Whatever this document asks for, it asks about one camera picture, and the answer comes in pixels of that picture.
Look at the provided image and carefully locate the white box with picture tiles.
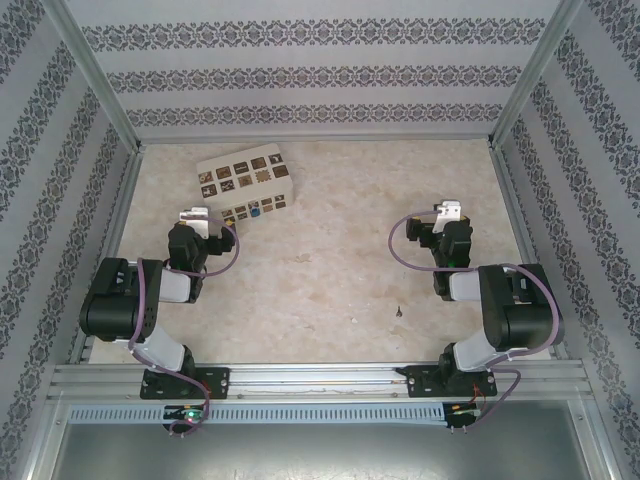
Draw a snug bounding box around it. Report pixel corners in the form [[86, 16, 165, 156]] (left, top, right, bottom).
[[195, 142, 294, 224]]

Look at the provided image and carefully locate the circuit board with green light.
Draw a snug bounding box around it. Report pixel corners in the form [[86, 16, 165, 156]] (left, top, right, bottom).
[[160, 403, 210, 426]]

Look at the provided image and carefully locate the circuit board with black connectors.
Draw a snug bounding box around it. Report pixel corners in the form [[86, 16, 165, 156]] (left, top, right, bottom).
[[446, 401, 485, 432]]

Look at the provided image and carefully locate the grey metal panel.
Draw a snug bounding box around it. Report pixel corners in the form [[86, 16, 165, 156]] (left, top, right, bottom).
[[49, 424, 591, 480]]

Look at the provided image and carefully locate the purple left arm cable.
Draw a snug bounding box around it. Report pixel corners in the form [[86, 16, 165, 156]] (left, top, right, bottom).
[[127, 214, 242, 437]]

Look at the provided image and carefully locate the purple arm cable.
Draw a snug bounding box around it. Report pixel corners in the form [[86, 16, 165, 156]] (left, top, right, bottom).
[[127, 214, 242, 437], [388, 210, 562, 436]]

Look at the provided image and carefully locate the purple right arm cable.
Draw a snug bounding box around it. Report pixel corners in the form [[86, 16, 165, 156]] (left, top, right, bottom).
[[388, 210, 562, 436]]

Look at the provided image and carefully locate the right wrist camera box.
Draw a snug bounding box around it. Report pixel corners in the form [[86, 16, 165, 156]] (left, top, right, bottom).
[[431, 199, 464, 235]]

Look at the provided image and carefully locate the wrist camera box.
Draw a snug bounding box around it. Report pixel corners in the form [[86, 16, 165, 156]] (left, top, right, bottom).
[[178, 205, 225, 239], [431, 199, 464, 235]]

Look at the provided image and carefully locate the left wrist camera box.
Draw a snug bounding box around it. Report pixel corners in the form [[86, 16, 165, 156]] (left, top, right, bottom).
[[178, 205, 225, 239]]

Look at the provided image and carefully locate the aluminium table edge rail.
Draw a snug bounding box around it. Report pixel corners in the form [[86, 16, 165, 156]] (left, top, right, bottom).
[[487, 142, 571, 361], [137, 134, 496, 147], [68, 147, 147, 364]]

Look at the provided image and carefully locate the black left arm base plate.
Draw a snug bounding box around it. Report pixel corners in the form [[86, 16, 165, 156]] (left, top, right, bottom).
[[140, 366, 231, 401]]

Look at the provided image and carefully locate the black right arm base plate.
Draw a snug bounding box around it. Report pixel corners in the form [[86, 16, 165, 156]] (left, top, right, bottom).
[[394, 364, 499, 400]]

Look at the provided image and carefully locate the aluminium mounting rail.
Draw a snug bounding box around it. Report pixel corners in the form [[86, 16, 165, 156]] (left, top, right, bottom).
[[49, 363, 591, 402]]

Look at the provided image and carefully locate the slotted grey cable duct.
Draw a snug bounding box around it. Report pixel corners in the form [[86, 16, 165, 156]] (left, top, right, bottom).
[[67, 402, 447, 427]]

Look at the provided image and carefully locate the aluminium frame post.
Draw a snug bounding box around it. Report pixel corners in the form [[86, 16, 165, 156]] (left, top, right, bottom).
[[488, 0, 584, 147], [22, 394, 69, 480], [42, 0, 146, 151], [568, 399, 619, 480]]

